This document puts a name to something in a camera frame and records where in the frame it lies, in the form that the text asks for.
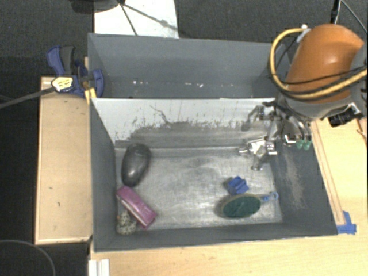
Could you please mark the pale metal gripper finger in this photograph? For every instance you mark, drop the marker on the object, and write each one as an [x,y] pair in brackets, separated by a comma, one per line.
[253,118]
[262,160]

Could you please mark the small blue plastic block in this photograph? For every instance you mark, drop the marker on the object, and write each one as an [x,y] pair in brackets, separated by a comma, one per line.
[237,185]

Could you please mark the dark green oval scrub brush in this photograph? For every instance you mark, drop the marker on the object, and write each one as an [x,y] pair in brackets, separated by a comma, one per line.
[238,206]

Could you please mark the grey metal bin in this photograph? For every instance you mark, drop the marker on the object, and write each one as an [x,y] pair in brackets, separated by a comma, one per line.
[184,183]

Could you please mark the dark grey computer mouse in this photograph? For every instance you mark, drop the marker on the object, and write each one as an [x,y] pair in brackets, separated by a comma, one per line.
[135,165]

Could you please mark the purple flat case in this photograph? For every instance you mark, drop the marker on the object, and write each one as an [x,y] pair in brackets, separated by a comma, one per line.
[135,206]

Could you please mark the black cylinder on white bracket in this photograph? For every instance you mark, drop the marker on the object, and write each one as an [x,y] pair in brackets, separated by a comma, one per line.
[342,118]

